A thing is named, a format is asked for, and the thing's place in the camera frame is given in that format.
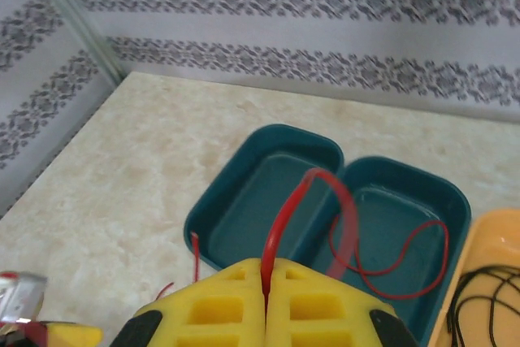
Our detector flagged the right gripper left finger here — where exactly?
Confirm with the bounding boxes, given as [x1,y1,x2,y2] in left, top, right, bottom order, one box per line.
[109,257,268,347]

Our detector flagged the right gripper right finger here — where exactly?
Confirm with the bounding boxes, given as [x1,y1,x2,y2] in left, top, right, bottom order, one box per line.
[266,257,419,347]

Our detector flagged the thin red cable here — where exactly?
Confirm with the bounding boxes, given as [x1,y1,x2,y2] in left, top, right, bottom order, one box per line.
[152,167,451,303]

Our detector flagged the thin black cable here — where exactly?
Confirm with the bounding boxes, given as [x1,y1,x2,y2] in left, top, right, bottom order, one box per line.
[446,265,520,347]

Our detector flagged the teal plastic bin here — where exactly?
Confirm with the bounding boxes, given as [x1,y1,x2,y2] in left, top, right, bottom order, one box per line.
[312,154,473,346]
[183,124,346,283]

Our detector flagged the yellow plastic bin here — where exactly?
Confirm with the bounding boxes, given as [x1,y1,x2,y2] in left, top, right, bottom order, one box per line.
[424,208,520,347]

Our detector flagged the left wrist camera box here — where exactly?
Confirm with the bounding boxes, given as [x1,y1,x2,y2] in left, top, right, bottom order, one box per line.
[0,271,49,323]

